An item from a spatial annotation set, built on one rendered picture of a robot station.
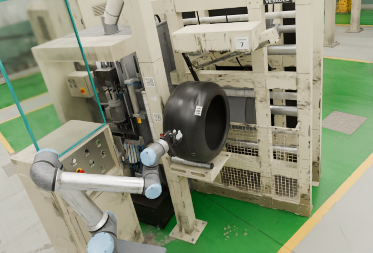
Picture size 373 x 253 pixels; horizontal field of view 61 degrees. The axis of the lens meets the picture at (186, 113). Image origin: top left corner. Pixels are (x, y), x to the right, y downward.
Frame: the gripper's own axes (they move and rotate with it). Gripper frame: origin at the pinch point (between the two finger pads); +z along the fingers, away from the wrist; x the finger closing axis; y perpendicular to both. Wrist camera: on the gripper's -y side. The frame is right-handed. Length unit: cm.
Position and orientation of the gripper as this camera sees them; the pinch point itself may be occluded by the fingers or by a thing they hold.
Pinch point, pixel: (180, 135)
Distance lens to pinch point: 206.2
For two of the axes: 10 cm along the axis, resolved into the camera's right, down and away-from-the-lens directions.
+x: -8.6, -0.8, 5.0
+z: 5.0, -3.4, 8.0
